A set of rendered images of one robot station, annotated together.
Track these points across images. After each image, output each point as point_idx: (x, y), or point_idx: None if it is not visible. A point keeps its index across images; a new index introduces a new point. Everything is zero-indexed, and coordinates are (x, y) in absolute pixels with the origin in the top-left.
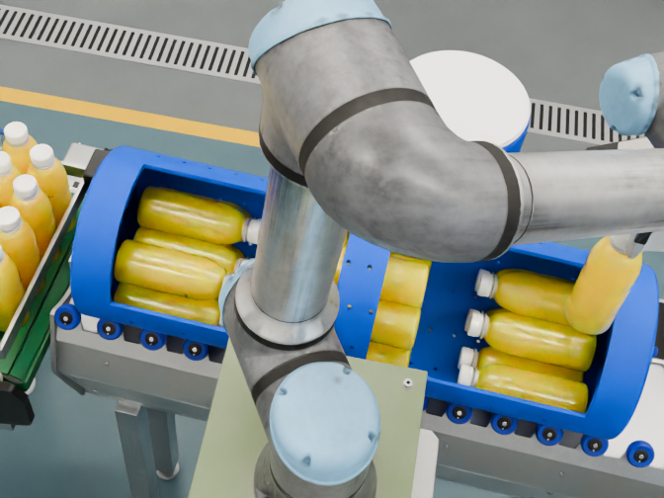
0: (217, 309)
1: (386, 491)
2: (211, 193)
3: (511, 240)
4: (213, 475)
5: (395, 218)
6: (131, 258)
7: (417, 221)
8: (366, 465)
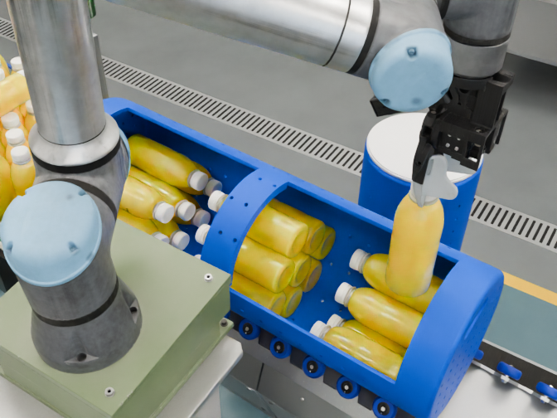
0: (150, 229)
1: (141, 350)
2: (191, 156)
3: None
4: (19, 297)
5: None
6: None
7: None
8: (69, 277)
